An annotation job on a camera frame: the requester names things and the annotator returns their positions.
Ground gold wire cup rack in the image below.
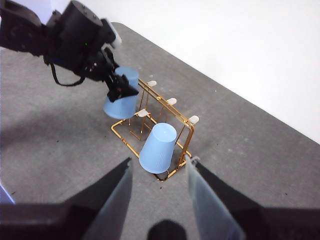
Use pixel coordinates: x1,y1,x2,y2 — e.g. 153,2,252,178
110,78,200,182

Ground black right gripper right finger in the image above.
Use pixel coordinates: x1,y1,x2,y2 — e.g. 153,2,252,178
184,156,266,240

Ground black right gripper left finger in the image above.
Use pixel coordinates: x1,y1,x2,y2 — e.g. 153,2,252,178
59,157,134,240

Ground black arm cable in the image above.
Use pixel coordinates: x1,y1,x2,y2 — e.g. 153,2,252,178
49,62,86,87

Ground blue ribbed plastic cup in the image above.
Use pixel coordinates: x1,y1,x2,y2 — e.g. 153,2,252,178
138,121,178,175
103,66,140,120

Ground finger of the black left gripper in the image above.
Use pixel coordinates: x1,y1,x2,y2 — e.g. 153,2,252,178
106,74,140,103

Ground pale grey camera box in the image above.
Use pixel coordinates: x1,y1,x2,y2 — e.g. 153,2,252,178
106,21,123,50

